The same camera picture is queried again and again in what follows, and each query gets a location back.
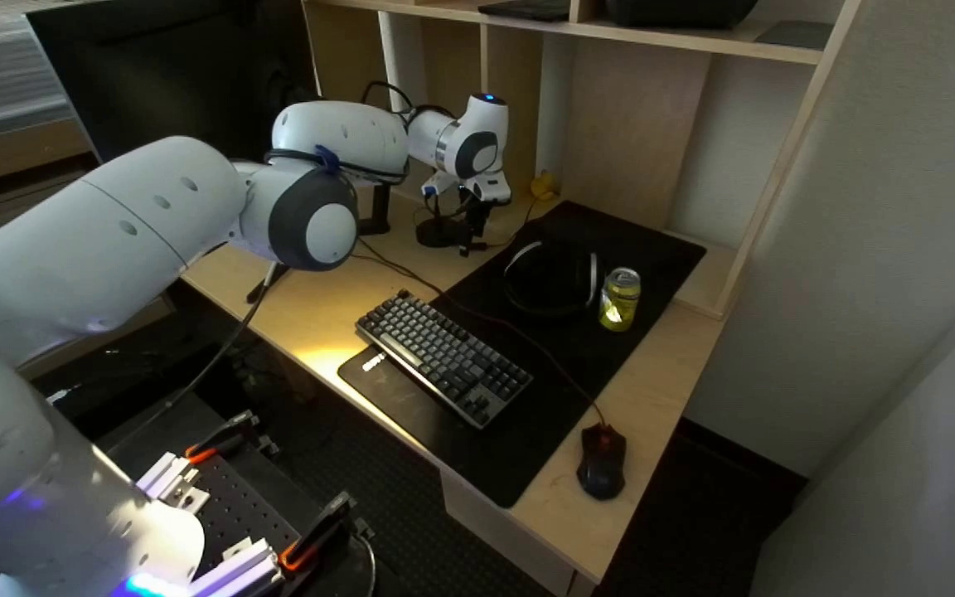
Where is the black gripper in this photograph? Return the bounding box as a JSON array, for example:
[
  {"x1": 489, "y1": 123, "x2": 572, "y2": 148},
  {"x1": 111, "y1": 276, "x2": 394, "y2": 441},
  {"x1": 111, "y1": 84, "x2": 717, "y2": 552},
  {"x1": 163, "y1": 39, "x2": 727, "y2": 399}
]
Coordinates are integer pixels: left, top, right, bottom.
[{"x1": 455, "y1": 188, "x2": 498, "y2": 260}]

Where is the black gooseneck desk lamp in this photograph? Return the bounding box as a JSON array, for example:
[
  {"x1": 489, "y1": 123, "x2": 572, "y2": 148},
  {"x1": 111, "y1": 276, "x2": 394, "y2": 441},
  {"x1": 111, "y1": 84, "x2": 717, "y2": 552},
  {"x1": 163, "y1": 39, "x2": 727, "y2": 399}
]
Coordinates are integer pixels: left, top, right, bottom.
[{"x1": 412, "y1": 212, "x2": 478, "y2": 251}]

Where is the black monitor stand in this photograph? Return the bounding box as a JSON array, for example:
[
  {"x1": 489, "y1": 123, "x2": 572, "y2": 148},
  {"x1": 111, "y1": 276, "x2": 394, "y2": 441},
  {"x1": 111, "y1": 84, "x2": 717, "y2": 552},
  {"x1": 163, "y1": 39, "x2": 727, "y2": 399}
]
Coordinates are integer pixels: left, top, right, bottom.
[{"x1": 355, "y1": 176, "x2": 397, "y2": 239}]

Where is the black keyboard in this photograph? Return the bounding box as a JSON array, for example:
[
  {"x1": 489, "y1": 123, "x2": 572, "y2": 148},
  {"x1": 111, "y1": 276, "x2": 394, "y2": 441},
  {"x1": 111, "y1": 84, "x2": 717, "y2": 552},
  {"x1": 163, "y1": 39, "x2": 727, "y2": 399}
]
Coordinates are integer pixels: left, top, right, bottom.
[{"x1": 351, "y1": 288, "x2": 537, "y2": 435}]

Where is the yellow-green drink can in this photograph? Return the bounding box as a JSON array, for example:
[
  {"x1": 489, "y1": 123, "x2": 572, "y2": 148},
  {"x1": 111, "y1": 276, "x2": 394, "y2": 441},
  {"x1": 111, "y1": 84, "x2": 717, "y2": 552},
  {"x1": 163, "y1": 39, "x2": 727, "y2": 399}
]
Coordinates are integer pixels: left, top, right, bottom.
[{"x1": 592, "y1": 263, "x2": 647, "y2": 335}]

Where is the black desk mat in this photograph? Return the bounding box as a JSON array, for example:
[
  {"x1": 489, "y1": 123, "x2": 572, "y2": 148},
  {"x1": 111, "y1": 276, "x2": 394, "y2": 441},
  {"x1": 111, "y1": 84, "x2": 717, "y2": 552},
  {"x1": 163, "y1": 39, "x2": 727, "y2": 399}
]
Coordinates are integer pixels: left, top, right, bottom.
[{"x1": 336, "y1": 199, "x2": 710, "y2": 510}]

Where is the light wooden shelf unit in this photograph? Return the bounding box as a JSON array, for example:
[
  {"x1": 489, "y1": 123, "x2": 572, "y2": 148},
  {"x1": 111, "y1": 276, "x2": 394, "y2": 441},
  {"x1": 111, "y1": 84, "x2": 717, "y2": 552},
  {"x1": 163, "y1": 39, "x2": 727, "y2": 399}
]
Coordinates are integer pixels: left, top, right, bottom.
[{"x1": 299, "y1": 0, "x2": 869, "y2": 325}]

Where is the flat black device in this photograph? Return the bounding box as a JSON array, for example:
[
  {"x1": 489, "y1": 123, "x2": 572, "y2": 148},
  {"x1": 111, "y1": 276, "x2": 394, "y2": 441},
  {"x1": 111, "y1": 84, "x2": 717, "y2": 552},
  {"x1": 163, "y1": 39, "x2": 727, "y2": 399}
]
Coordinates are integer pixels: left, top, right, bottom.
[{"x1": 474, "y1": 0, "x2": 572, "y2": 27}]

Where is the black computer mouse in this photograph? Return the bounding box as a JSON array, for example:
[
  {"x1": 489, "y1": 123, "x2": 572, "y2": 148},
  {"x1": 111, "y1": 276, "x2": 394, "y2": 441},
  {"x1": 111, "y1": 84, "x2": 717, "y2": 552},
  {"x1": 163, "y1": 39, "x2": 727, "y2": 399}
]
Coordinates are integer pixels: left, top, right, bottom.
[{"x1": 572, "y1": 421, "x2": 631, "y2": 505}]

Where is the black bag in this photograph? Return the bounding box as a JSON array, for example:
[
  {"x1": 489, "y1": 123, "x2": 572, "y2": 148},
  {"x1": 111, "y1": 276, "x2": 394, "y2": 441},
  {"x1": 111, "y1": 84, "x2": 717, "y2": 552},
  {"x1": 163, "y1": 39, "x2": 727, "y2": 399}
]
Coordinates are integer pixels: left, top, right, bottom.
[{"x1": 603, "y1": 0, "x2": 763, "y2": 32}]

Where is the black curved monitor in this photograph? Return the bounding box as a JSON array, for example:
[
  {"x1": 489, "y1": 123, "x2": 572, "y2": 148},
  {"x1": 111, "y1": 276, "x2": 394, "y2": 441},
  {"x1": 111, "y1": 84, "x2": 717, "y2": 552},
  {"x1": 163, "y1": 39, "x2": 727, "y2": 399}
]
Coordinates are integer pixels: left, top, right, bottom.
[{"x1": 26, "y1": 0, "x2": 317, "y2": 166}]

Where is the white block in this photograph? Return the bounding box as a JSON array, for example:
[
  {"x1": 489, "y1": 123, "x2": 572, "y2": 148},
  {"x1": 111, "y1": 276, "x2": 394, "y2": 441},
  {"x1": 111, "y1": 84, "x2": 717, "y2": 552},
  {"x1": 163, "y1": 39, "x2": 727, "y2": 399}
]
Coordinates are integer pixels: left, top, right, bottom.
[
  {"x1": 128, "y1": 448, "x2": 213, "y2": 518},
  {"x1": 184, "y1": 534, "x2": 285, "y2": 597}
]

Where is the white ribbed panel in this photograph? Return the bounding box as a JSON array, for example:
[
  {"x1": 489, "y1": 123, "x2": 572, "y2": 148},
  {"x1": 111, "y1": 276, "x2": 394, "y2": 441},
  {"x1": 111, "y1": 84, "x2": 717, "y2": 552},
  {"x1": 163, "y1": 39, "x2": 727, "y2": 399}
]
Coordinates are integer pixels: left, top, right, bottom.
[{"x1": 0, "y1": 8, "x2": 97, "y2": 152}]

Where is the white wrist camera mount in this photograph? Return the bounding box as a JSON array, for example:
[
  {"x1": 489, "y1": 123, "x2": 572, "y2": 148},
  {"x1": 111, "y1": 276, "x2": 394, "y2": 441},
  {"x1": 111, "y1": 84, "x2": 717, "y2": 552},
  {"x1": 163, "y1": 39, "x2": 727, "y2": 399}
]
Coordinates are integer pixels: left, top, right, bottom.
[{"x1": 416, "y1": 166, "x2": 513, "y2": 210}]

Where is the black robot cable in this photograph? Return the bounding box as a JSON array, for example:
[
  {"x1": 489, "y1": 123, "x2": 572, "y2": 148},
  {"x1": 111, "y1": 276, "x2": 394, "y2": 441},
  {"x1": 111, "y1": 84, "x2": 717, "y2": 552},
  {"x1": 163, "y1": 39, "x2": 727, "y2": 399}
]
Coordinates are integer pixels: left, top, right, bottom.
[{"x1": 99, "y1": 263, "x2": 293, "y2": 452}]

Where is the orange-handled black clamp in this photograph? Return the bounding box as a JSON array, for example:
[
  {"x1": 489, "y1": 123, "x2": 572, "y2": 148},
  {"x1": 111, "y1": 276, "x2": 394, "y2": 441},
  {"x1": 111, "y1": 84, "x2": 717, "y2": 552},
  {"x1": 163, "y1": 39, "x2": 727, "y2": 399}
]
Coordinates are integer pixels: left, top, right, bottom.
[
  {"x1": 178, "y1": 409, "x2": 267, "y2": 472},
  {"x1": 274, "y1": 487, "x2": 361, "y2": 580}
]

